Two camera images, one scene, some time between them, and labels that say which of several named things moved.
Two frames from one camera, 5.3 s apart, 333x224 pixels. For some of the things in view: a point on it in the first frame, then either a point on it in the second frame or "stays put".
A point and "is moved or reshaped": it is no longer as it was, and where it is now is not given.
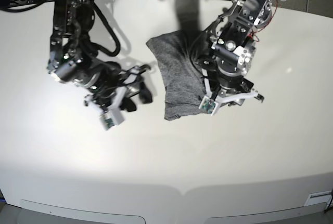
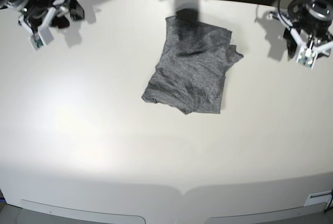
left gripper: x=112 y=81 to x=60 y=7
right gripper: x=230 y=95 to x=318 y=48
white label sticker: x=319 y=197 stays put
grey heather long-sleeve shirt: x=178 y=54 is moved or reshaped
